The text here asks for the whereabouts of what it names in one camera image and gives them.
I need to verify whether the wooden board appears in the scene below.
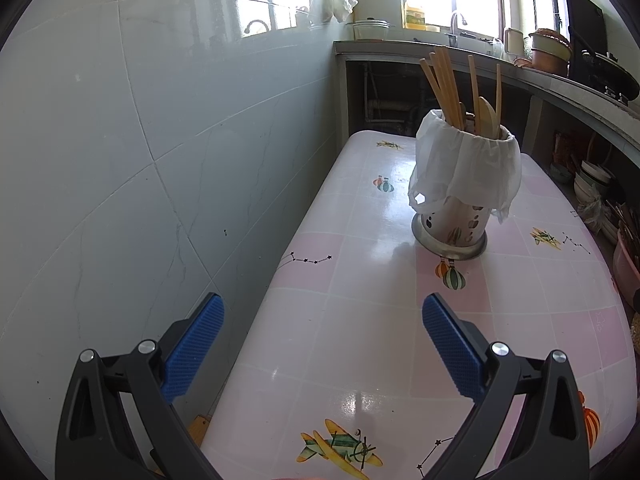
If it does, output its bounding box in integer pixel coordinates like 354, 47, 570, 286
187, 414, 213, 446

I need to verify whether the concrete kitchen counter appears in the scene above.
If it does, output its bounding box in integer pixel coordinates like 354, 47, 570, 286
334, 37, 640, 161

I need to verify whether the white pot with lid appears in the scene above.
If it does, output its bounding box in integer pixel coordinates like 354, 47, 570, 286
352, 17, 392, 42

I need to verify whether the black wok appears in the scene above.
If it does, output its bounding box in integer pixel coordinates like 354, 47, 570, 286
580, 50, 640, 106

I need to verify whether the pink printed tablecloth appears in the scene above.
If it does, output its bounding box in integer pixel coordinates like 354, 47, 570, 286
200, 130, 636, 480

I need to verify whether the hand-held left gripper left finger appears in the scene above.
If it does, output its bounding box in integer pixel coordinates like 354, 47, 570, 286
55, 292, 226, 480

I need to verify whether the black kitchen appliance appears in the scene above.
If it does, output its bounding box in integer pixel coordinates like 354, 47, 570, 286
532, 0, 608, 81

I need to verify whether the under-counter drain pipe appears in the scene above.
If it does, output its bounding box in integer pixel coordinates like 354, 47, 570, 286
365, 60, 418, 128

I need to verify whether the brown clay pot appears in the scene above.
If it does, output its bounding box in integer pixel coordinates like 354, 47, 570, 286
529, 30, 573, 73

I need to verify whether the crumpled clear plastic bag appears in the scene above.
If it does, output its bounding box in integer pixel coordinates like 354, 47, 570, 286
580, 195, 606, 233

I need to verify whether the stack of white bowls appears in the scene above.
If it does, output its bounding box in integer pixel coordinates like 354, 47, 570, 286
572, 159, 613, 201

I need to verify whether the steel utensil holder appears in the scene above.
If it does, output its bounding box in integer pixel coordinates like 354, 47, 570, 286
411, 192, 488, 261

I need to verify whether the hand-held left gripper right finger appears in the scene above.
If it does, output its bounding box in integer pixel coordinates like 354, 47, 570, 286
421, 292, 591, 480

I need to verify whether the yellow bottle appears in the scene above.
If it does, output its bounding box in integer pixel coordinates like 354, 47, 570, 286
404, 2, 427, 29

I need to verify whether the red printed packet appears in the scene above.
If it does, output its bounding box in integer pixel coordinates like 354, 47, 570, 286
555, 132, 591, 161

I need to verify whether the bundle of wooden sticks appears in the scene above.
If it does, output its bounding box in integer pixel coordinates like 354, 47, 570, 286
605, 200, 636, 231

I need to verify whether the pink plastic basin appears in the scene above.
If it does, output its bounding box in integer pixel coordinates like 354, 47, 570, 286
612, 230, 640, 306

